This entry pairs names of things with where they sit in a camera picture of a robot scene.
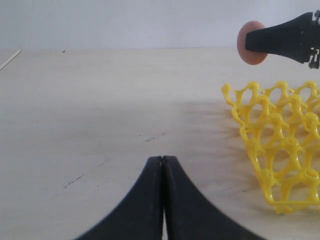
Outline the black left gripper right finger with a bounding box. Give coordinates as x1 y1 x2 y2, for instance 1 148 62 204
162 156 261 240

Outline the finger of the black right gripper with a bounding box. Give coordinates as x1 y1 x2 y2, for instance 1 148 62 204
245 12 320 64

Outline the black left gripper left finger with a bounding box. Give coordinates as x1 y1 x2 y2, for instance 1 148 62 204
78 156 164 240

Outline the brown egg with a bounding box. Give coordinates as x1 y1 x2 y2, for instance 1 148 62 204
236 20 268 65

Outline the yellow plastic egg tray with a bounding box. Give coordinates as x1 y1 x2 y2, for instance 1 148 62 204
221 81 320 214

